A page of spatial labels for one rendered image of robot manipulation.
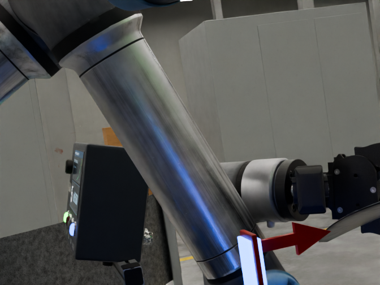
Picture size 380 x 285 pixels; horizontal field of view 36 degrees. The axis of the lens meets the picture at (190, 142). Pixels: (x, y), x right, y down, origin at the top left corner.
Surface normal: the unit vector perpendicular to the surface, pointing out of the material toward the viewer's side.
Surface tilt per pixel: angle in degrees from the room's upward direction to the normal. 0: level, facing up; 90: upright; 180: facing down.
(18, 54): 127
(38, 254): 90
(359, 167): 83
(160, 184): 106
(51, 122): 90
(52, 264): 90
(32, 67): 149
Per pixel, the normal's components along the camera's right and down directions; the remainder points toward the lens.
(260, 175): -0.56, -0.50
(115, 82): -0.18, 0.23
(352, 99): 0.22, 0.02
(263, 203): -0.55, 0.34
